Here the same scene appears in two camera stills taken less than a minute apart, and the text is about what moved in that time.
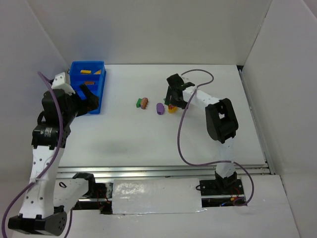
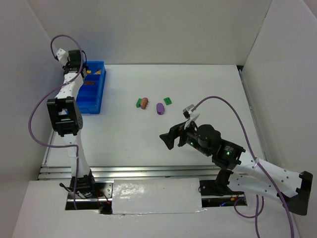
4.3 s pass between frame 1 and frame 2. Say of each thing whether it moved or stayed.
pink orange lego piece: stayed
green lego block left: stayed
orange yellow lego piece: stayed
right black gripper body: moved
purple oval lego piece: stayed
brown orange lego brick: stayed
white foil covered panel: stayed
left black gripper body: moved
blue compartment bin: stayed
